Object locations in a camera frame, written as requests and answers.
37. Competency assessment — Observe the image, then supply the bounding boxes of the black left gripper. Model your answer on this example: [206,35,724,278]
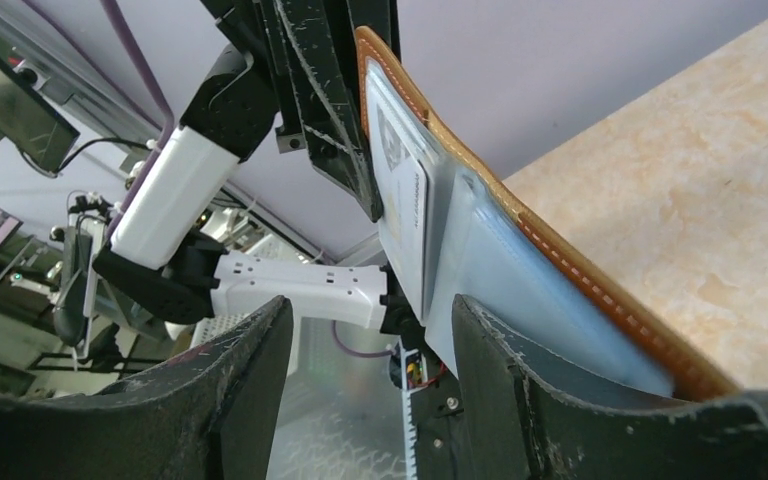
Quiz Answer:
[198,0,400,222]

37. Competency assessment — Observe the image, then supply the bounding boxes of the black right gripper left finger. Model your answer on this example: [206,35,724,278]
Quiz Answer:
[0,296,294,479]

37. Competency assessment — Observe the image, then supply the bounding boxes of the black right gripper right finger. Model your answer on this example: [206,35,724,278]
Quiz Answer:
[452,295,768,479]

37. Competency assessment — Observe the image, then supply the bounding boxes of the white credit card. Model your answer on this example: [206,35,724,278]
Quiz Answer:
[364,58,428,317]

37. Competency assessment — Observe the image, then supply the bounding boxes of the brown leather card holder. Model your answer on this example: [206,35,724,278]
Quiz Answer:
[354,26,738,401]

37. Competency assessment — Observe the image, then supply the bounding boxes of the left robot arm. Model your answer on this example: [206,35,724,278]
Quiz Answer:
[92,1,414,334]

